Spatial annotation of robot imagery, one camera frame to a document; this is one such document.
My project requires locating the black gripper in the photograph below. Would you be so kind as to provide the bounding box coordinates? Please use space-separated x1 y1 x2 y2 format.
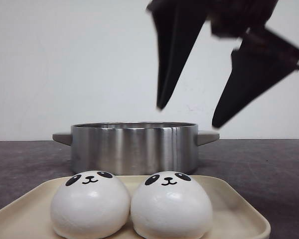
147 0 299 128

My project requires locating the panda bun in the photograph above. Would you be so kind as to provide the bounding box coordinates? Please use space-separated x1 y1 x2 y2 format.
130 171 213 239
50 171 131 239

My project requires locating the stainless steel steamer pot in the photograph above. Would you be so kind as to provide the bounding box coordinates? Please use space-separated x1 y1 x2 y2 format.
52 122 219 175

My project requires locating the cream rectangular plastic tray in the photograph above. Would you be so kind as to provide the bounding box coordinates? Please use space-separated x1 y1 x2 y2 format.
0 175 271 239

